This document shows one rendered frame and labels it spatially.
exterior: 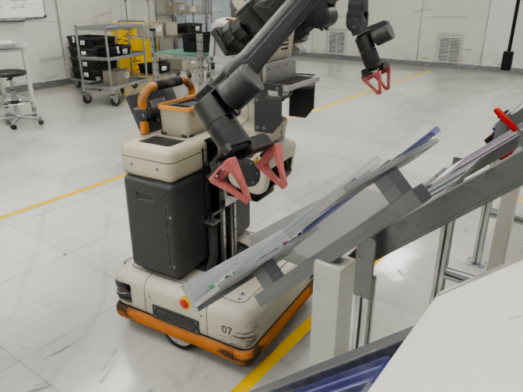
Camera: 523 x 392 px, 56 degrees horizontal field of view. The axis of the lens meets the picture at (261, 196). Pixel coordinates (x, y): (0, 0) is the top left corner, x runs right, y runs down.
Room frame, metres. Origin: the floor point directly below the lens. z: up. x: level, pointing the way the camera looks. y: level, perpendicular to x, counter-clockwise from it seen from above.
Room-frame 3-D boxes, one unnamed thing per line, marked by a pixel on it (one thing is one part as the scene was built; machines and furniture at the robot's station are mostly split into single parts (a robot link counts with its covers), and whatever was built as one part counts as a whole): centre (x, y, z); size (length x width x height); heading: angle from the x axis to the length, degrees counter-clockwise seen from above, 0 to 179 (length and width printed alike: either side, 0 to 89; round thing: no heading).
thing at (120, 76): (6.59, 1.91, 0.30); 0.30 x 0.23 x 0.18; 162
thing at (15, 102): (5.25, 2.64, 0.28); 0.54 x 0.52 x 0.57; 77
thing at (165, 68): (7.51, 1.60, 0.29); 0.40 x 0.30 x 0.14; 144
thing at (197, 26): (8.12, 1.16, 0.82); 0.40 x 0.30 x 0.14; 149
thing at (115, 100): (6.60, 1.91, 0.50); 0.90 x 0.54 x 1.00; 158
